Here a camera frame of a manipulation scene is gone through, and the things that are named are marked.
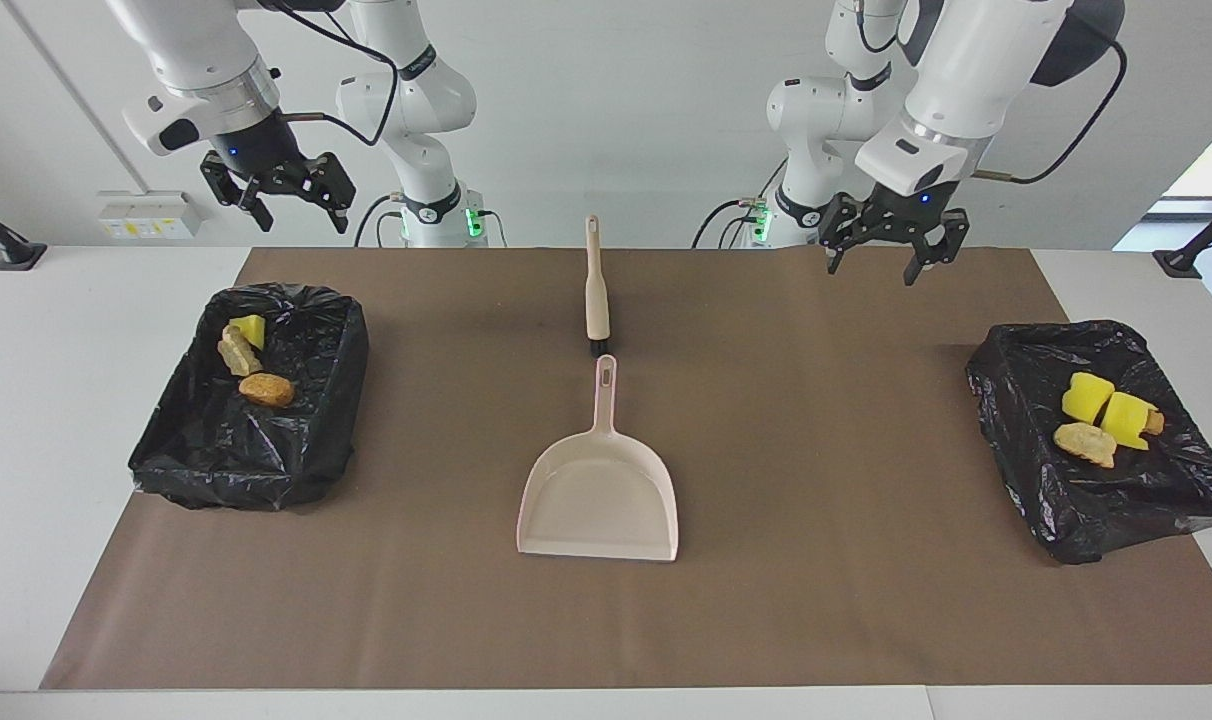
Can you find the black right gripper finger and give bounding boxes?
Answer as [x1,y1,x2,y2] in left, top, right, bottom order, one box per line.
[200,152,275,233]
[301,152,357,236]

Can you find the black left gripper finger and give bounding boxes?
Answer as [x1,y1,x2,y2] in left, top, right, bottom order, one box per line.
[903,208,970,287]
[818,193,872,276]

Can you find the orange striped bread slice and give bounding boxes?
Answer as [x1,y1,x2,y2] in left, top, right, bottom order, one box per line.
[217,324,263,379]

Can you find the brown bread bun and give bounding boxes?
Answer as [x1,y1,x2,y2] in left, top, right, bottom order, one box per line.
[238,372,297,409]

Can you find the yellow sponge chunk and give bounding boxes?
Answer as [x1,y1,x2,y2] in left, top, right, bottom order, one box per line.
[1061,372,1116,425]

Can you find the pale bread lump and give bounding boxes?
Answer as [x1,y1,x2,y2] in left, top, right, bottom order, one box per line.
[1053,422,1119,469]

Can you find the beige hand brush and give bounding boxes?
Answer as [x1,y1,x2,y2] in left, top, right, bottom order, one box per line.
[584,214,617,359]

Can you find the notched yellow sponge piece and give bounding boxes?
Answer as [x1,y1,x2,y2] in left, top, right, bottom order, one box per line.
[1100,391,1159,451]

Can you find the pale pink plastic dustpan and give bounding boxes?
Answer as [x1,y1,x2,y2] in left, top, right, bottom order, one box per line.
[515,354,681,563]

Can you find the black bag lined bin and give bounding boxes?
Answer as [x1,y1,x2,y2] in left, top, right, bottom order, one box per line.
[131,283,370,512]
[965,320,1212,566]

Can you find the black clamp stand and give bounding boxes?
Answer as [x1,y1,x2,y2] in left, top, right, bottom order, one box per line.
[0,192,47,272]
[1153,193,1212,280]

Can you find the brown paper table mat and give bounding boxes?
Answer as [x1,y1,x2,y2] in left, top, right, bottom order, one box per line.
[41,247,1212,691]

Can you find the black right base cable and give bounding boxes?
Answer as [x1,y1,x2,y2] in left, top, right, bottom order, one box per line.
[354,193,407,248]

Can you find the black base cable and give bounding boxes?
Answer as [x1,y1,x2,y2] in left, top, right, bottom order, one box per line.
[354,193,407,248]
[691,197,767,249]

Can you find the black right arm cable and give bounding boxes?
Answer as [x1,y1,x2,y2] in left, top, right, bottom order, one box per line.
[266,0,400,148]

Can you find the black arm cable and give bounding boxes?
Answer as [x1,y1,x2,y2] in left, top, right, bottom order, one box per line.
[971,25,1129,186]
[266,0,400,148]

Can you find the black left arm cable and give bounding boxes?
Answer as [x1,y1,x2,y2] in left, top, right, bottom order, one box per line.
[971,25,1129,186]

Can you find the white wall outlet box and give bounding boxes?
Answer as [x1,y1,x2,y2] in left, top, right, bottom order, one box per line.
[98,190,207,241]

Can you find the black left base cable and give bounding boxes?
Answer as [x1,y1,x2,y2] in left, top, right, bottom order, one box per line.
[691,197,767,249]

